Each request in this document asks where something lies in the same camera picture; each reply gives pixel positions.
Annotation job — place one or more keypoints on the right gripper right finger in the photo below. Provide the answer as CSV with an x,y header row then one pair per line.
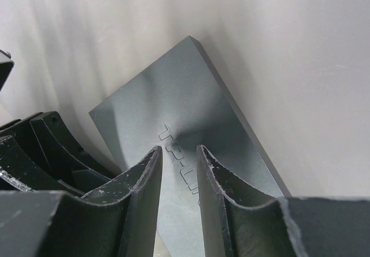
x,y
240,220

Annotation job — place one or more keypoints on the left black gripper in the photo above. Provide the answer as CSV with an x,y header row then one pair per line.
x,y
6,67

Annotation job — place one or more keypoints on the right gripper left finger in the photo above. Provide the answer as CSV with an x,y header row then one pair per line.
x,y
118,218

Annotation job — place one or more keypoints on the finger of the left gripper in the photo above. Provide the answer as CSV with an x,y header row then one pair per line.
x,y
22,161
70,164

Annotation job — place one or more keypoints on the dark grey network switch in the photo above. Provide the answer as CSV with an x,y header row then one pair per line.
x,y
179,102

